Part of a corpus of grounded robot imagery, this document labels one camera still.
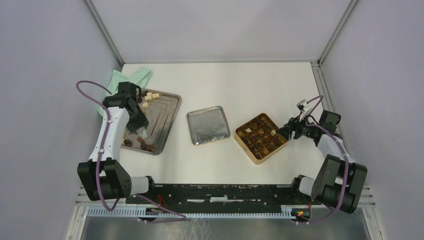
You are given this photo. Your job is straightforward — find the gold chocolate box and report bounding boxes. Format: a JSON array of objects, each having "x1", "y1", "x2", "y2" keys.
[{"x1": 234, "y1": 113, "x2": 288, "y2": 165}]

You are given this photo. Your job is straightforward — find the metal serving tongs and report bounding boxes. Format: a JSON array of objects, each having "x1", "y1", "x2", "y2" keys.
[{"x1": 137, "y1": 127, "x2": 147, "y2": 139}]

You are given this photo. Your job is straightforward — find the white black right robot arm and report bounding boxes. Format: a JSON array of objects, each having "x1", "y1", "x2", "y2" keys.
[{"x1": 276, "y1": 110, "x2": 368, "y2": 214}]

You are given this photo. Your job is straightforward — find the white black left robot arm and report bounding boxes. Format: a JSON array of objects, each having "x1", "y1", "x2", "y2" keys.
[{"x1": 75, "y1": 81, "x2": 157, "y2": 204}]

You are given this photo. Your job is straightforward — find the metal chocolate tray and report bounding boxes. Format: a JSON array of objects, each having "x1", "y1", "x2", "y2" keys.
[{"x1": 121, "y1": 89, "x2": 182, "y2": 155}]

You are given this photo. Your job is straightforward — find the green patterned cloth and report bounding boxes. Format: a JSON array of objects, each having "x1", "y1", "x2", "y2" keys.
[{"x1": 96, "y1": 67, "x2": 154, "y2": 117}]

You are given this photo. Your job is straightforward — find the silver box lid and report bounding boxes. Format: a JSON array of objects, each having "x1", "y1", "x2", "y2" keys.
[{"x1": 186, "y1": 106, "x2": 231, "y2": 146}]

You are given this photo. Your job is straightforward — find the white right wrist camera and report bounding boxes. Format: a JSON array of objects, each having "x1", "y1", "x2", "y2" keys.
[{"x1": 296, "y1": 99, "x2": 313, "y2": 121}]

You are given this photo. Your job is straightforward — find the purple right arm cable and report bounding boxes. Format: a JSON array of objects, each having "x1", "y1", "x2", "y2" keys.
[{"x1": 303, "y1": 95, "x2": 350, "y2": 224}]

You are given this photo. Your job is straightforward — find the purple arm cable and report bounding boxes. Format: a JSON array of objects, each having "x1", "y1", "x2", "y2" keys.
[
  {"x1": 303, "y1": 95, "x2": 350, "y2": 224},
  {"x1": 75, "y1": 80, "x2": 188, "y2": 224}
]

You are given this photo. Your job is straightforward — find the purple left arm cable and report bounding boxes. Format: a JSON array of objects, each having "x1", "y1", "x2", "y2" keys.
[{"x1": 75, "y1": 80, "x2": 188, "y2": 224}]

